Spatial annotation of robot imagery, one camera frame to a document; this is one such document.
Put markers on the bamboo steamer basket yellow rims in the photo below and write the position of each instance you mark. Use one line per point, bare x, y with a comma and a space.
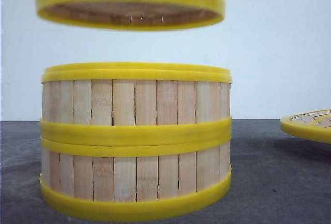
137, 15

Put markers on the woven bamboo steamer lid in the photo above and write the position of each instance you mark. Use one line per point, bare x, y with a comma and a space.
314, 126

